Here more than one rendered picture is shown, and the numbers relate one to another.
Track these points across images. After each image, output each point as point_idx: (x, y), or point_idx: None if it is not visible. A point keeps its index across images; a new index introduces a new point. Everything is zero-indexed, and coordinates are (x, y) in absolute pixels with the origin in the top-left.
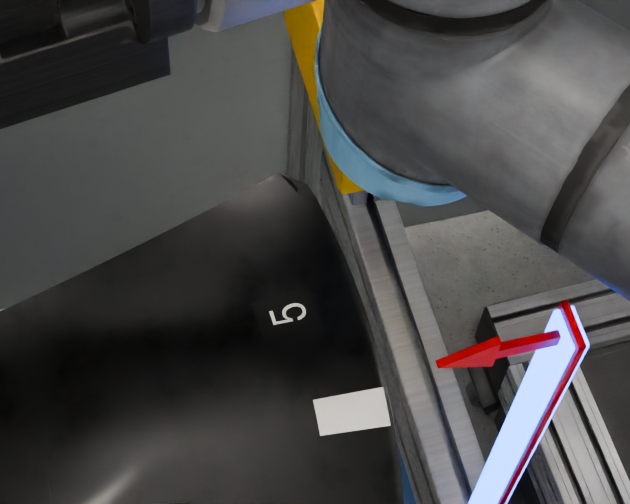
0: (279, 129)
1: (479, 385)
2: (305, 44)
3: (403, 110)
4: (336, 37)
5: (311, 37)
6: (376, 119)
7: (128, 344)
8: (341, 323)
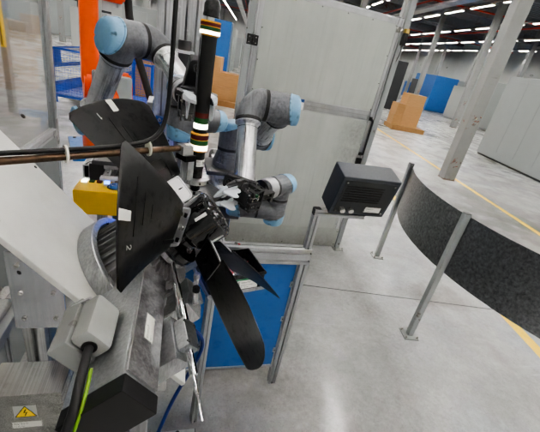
0: None
1: None
2: (93, 203)
3: (190, 122)
4: (182, 118)
5: (97, 197)
6: (188, 126)
7: None
8: None
